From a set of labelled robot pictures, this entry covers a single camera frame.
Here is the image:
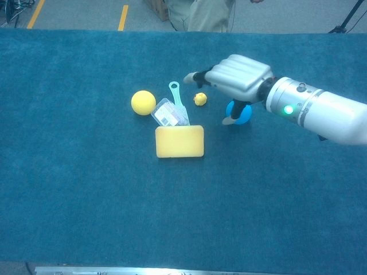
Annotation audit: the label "clear plastic box with label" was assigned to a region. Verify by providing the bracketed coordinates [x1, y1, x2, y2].
[150, 97, 189, 127]

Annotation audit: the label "person in khaki trousers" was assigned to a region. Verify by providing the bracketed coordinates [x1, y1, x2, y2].
[166, 0, 235, 32]

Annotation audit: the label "teal carpet table mat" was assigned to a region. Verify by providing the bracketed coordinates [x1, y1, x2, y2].
[0, 27, 367, 274]

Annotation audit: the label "light green plastic grater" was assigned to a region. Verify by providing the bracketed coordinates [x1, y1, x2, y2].
[168, 81, 191, 126]

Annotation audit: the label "small yellow rubber duck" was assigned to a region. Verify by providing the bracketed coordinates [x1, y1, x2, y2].
[193, 92, 208, 107]

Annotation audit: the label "yellow foam ball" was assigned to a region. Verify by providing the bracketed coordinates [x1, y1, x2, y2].
[131, 89, 157, 116]

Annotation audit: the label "black tripod stand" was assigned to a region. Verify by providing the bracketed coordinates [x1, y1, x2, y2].
[328, 0, 367, 34]

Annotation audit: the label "cardboard box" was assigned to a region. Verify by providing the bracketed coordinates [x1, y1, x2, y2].
[143, 0, 170, 22]

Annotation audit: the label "yellow rectangular sponge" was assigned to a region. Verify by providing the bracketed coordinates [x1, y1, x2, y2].
[155, 124, 205, 159]

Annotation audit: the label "yellow floor tape strip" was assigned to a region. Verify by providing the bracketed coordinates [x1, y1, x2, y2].
[27, 0, 46, 29]
[118, 5, 129, 32]

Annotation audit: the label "tangled cables on floor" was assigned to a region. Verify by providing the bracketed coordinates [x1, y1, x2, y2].
[0, 0, 35, 28]

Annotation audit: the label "aluminium frame rail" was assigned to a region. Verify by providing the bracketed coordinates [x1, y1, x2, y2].
[34, 265, 367, 275]

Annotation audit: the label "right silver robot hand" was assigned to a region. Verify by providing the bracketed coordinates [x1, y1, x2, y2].
[182, 54, 275, 126]

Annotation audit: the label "blue foam ball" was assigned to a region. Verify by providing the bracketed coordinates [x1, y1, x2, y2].
[225, 100, 253, 125]

